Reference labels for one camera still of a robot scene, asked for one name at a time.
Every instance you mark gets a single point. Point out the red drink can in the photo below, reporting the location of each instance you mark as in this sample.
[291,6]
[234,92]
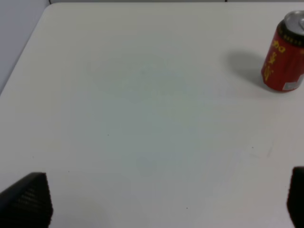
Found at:
[283,68]

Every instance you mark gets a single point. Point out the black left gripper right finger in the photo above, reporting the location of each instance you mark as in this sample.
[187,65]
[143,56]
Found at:
[295,200]

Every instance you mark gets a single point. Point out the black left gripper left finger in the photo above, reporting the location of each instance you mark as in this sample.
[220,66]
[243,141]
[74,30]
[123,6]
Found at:
[27,203]

